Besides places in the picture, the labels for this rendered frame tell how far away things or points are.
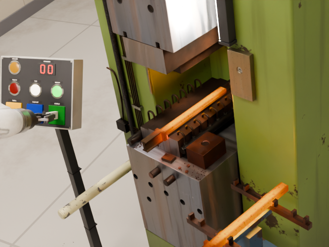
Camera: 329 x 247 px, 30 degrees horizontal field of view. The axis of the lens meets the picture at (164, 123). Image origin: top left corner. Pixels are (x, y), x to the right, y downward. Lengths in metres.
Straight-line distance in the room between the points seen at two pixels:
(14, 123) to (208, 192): 0.72
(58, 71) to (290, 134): 0.97
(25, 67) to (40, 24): 3.34
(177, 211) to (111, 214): 1.14
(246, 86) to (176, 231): 0.74
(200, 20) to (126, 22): 0.25
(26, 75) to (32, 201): 1.33
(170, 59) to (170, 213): 0.66
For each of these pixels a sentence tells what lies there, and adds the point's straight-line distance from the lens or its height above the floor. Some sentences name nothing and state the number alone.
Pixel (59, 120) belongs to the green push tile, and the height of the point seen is 0.99.
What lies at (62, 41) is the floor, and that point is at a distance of 5.44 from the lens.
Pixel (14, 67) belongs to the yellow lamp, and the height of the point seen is 1.16.
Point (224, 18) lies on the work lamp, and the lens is 1.91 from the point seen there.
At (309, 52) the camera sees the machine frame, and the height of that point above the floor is 1.36.
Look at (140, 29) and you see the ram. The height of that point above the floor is 1.42.
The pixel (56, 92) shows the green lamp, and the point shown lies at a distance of 2.47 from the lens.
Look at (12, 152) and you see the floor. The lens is 4.18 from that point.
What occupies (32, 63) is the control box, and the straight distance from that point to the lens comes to 2.53.
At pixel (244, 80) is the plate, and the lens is 1.99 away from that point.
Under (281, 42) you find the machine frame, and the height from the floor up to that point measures 1.42.
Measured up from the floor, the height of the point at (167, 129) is 1.01.
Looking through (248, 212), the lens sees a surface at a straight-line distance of 1.94.
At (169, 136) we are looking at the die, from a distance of 2.24.
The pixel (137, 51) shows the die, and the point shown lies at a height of 1.32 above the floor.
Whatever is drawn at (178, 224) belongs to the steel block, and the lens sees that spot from 2.41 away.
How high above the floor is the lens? 2.29
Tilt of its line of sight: 34 degrees down
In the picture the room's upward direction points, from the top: 10 degrees counter-clockwise
